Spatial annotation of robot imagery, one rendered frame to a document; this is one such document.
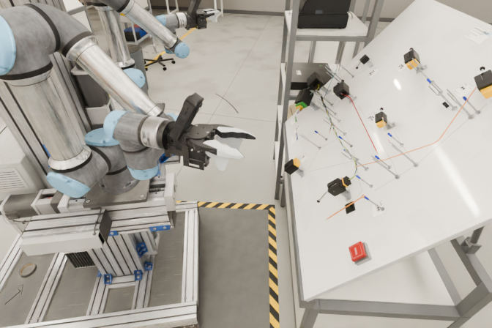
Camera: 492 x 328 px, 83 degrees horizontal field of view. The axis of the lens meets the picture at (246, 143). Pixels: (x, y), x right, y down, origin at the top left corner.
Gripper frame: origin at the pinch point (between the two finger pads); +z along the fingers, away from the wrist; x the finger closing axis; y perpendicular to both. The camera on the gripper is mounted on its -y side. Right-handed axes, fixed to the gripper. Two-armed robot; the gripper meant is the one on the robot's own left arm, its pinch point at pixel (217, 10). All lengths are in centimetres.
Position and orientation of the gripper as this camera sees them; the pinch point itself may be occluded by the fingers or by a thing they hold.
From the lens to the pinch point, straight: 173.1
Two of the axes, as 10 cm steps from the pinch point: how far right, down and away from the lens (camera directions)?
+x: 5.4, 6.2, -5.7
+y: -0.8, 7.1, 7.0
